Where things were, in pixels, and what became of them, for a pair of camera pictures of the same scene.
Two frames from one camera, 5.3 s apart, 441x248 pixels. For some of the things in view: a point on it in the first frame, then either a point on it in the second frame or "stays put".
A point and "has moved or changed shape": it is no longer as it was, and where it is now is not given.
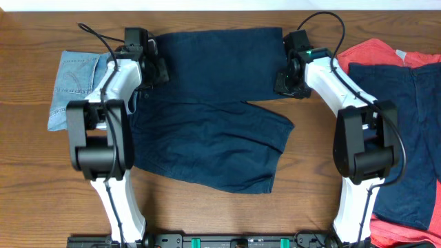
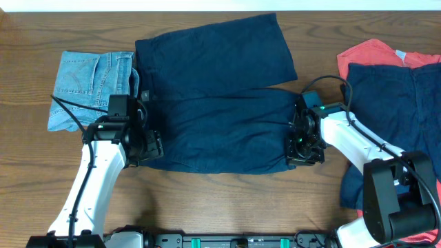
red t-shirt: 382,231 stays put
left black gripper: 160,74 to 154,145
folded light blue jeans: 76,74 stays put
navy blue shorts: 198,128 has moved or changed shape
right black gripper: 284,84 to 304,156
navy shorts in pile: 409,198 stays put
